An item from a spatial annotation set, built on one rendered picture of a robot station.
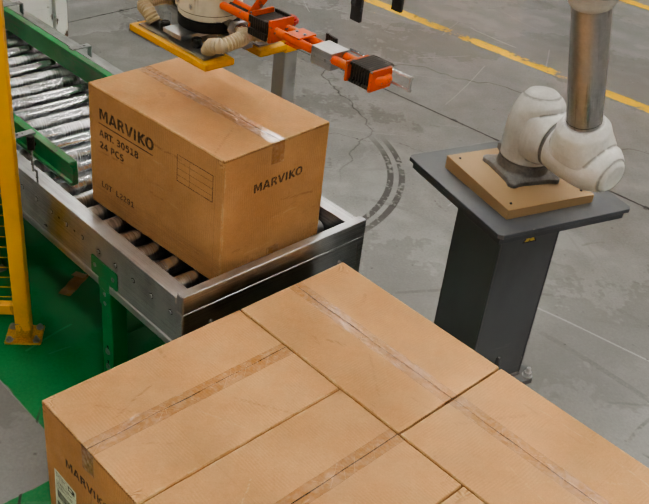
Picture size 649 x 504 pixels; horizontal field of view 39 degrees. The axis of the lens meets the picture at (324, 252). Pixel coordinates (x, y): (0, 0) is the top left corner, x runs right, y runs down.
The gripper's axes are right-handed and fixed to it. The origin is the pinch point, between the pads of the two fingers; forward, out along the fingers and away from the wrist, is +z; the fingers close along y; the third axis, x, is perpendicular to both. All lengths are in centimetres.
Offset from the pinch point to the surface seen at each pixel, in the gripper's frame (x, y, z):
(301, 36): -21.4, 2.3, 13.0
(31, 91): -170, -1, 87
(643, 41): -142, -440, 139
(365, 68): 2.4, 4.0, 12.2
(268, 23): -31.6, 4.3, 12.7
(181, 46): -54, 14, 25
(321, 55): -12.4, 3.8, 14.4
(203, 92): -64, -1, 45
